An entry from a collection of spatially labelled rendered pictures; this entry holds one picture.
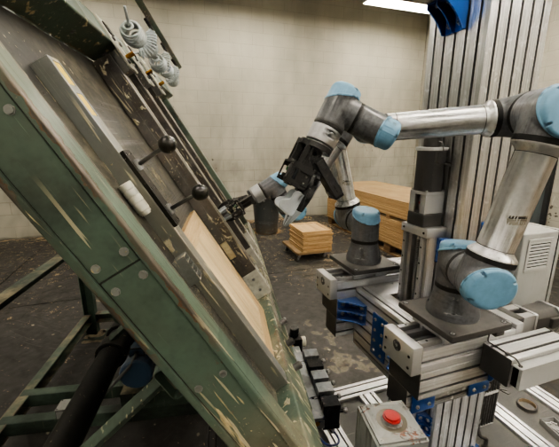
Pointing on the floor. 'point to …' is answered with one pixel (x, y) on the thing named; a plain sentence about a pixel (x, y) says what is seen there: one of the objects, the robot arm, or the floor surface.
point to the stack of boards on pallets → (389, 198)
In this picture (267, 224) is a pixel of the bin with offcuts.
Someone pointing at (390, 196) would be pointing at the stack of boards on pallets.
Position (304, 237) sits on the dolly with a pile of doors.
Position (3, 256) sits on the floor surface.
